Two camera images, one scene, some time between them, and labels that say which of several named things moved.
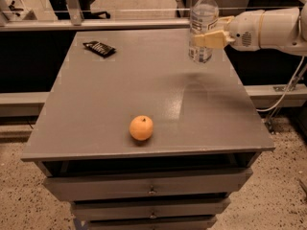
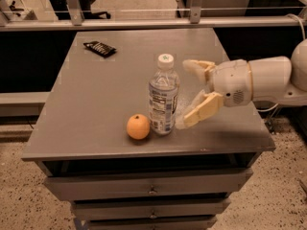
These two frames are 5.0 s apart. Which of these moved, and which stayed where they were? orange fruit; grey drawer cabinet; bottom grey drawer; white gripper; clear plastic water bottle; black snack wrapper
Moved: clear plastic water bottle; white gripper
Stayed: orange fruit; black snack wrapper; bottom grey drawer; grey drawer cabinet
